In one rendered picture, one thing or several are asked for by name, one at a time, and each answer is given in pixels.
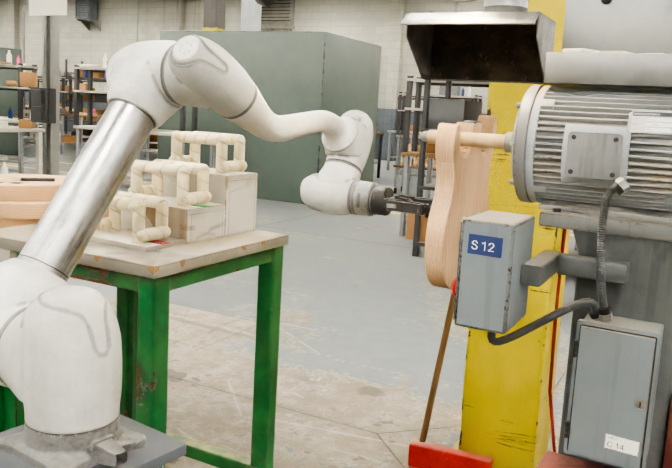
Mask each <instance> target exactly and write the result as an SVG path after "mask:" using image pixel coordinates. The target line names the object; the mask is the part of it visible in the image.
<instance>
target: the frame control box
mask: <svg viewBox="0 0 672 468"><path fill-rule="evenodd" d="M534 226H535V217H534V216H533V215H525V214H516V213H507V212H499V211H490V210H489V211H486V212H483V213H480V214H477V215H474V216H471V217H468V218H465V219H463V221H462V222H461V230H460V238H459V254H458V267H457V279H456V291H455V303H454V316H453V320H454V323H455V325H457V326H462V327H467V328H472V329H477V330H483V331H488V334H487V338H488V341H489V343H491V344H492V345H494V346H500V345H503V344H507V343H509V342H511V341H514V340H516V339H518V338H520V337H522V336H524V335H526V334H528V333H530V332H532V331H534V330H536V329H538V328H540V327H542V326H544V325H546V324H547V323H549V322H551V321H553V320H555V319H557V318H559V317H561V316H563V315H565V314H567V313H569V312H572V311H574V310H576V309H579V308H582V307H587V306H589V307H591V311H590V312H589V316H590V319H591V320H594V321H600V317H599V312H598V309H599V305H598V303H597V302H596V301H595V300H594V299H590V298H583V299H579V300H576V301H573V302H571V303H569V304H566V305H564V306H562V307H560V308H558V309H556V310H554V311H552V312H550V313H548V314H546V315H544V316H543V317H541V318H539V319H537V320H535V321H533V322H531V323H529V324H527V325H525V326H523V327H521V328H519V329H517V330H515V331H513V332H511V333H509V334H507V335H504V336H501V337H496V333H498V334H506V333H507V332H508V331H509V330H510V329H511V328H512V327H513V326H514V325H515V324H516V323H517V322H519V321H520V320H521V319H522V318H523V317H524V316H525V315H526V309H527V299H528V288H529V286H528V285H522V284H521V283H520V274H521V266H522V265H523V264H524V263H526V262H527V261H529V260H530V259H531V257H532V247H533V236H534Z"/></svg>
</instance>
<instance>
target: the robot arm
mask: <svg viewBox="0 0 672 468"><path fill-rule="evenodd" d="M106 80H107V84H108V87H109V90H108V94H107V101H108V107H107V109H106V110H105V112H104V114H103V115H102V117H101V119H100V120H99V122H98V124H97V125H96V127H95V129H94V130H93V132H92V134H91V135H90V137H89V139H88V141H87V142H86V144H85V146H84V147H83V149H82V151H81V152H80V154H79V156H78V157H77V159H76V161H75V162H74V164H73V166H72V167H71V169H70V171H69V172H68V174H67V176H66V177H65V179H64V181H63V182H62V184H61V186H60V187H59V189H58V191H57V192H56V194H55V196H54V197H53V199H52V201H51V202H50V204H49V206H48V207H47V209H46V211H45V212H44V214H43V216H42V217H41V219H40V221H39V222H38V224H37V226H36V227H35V229H34V231H33V232H32V234H31V236H30V238H29V239H28V241H27V243H26V244H25V246H24V248H23V249H22V251H21V253H20V254H19V256H18V258H11V259H8V260H5V261H3V262H0V385H1V386H4V387H9V388H10V389H11V391H12V392H13V393H14V394H15V396H16V397H17V398H18V399H19V400H20V401H21V402H23V404H24V414H25V423H24V431H22V432H19V433H16V434H12V435H9V436H5V437H2V438H1V439H0V452H4V453H8V454H11V455H13V456H15V457H17V458H19V459H20V460H22V461H24V462H26V463H28V464H29V465H31V466H33V467H35V468H90V467H93V466H95V465H97V464H103V465H108V466H113V467H120V466H122V465H124V464H125V463H126V461H127V452H128V451H131V450H135V449H139V448H142V447H144V446H145V445H146V437H145V435H143V434H141V433H137V432H133V431H130V430H128V429H126V428H124V427H122V426H121V424H120V399H121V391H122V343H121V333H120V328H119V324H118V321H117V318H116V315H115V313H114V310H113V308H112V306H111V304H110V303H109V301H108V300H107V298H105V297H104V296H103V295H102V294H101V293H100V292H98V291H97V290H95V289H92V288H89V287H85V286H77V285H69V284H68V283H67V281H68V279H69V277H70V275H71V273H72V272H73V270H74V268H75V266H76V265H77V263H78V261H79V259H80V257H81V256H82V254H83V252H84V250H85V249H86V247H87V245H88V243H89V241H90V240H91V238H92V236H93V234H94V232H95V231H96V229H97V227H98V225H99V224H100V222H101V220H102V218H103V216H104V215H105V213H106V211H107V209H108V208H109V206H110V204H111V202H112V200H113V199H114V197H115V195H116V193H117V192H118V190H119V188H120V186H121V184H122V183H123V181H124V179H125V177H126V175H127V174H128V172H129V170H130V168H131V167H132V165H133V163H134V161H135V159H136V158H137V156H138V154H139V152H140V151H141V149H142V147H143V145H144V143H145V142H146V140H147V138H148V136H149V135H150V133H151V131H152V130H154V129H156V128H158V127H160V126H162V125H163V124H164V123H165V121H167V120H168V119H169V118H170V117H171V116H172V115H173V114H174V113H175V112H177V111H178V110H179V109H180V108H181V107H182V106H191V107H199V108H203V109H209V108H210V109H212V110H214V111H215V112H217V113H218V114H219V115H221V116H222V117H224V118H225V119H227V120H229V121H231V122H233V123H235V124H236V125H238V126H240V127H241V128H243V129H245V130H246V131H248V132H250V133H251V134H253V135H255V136H257V137H258V138H261V139H263V140H266V141H271V142H283V141H288V140H292V139H296V138H299V137H303V136H307V135H310V134H314V133H318V132H323V133H322V143H323V145H324V148H325V154H326V155H327V158H326V162H325V164H324V166H323V168H322V169H321V171H320V172H319V173H315V174H312V175H310V176H308V177H306V178H305V179H304V180H303V181H302V183H301V187H300V195H301V199H302V201H303V202H304V204H306V205H307V206H308V207H309V208H311V209H313V210H316V211H320V212H323V213H328V214H334V215H346V214H354V215H362V216H364V215H365V216H369V217H370V216H373V215H382V216H387V215H389V214H390V213H391V211H398V212H404V213H411V214H417V215H424V214H425V218H429V214H430V210H431V206H432V202H433V199H432V198H423V197H414V196H409V195H407V196H405V195H402V194H399V195H394V192H393V189H392V188H391V187H387V186H379V185H378V184H377V183H375V182H368V181H361V180H360V177H361V173H362V170H363V168H364V166H365V164H366V162H367V159H368V156H369V153H370V149H371V145H372V140H373V124H372V121H371V119H370V118H369V116H368V115H367V114H365V113H364V112H362V111H359V110H350V111H348V112H346V113H344V114H343V115H342V116H341V117H339V116H337V115H335V114H334V113H331V112H329V111H324V110H317V111H309V112H302V113H296V114H289V115H276V114H274V113H273V112H272V111H271V109H270V108H269V107H268V105H267V103H266V102H265V100H264V98H263V97H262V95H261V93H260V91H259V90H258V88H257V86H256V85H255V83H254V82H253V81H252V79H251V78H250V77H249V75H248V74H247V72H246V71H245V69H244V68H243V67H242V66H241V65H240V64H239V63H238V62H237V61H236V60H235V59H234V58H233V57H232V56H231V55H230V54H229V53H228V52H227V51H226V50H225V49H223V48H222V47H221V46H220V45H218V44H216V43H215V42H213V41H211V40H209V39H207V38H204V37H201V36H198V35H187V36H184V37H182V38H180V39H179V40H178V41H173V40H152V41H142V42H136V43H133V44H130V45H128V46H125V47H124V48H122V49H120V50H119V51H117V52H116V53H115V54H114V55H113V56H112V57H111V59H110V60H109V62H108V64H107V68H106Z"/></svg>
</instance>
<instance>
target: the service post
mask: <svg viewBox="0 0 672 468"><path fill-rule="evenodd" d="M40 15H45V88H31V122H39V123H45V175H58V176H59V98H60V15H67V0H29V16H40Z"/></svg>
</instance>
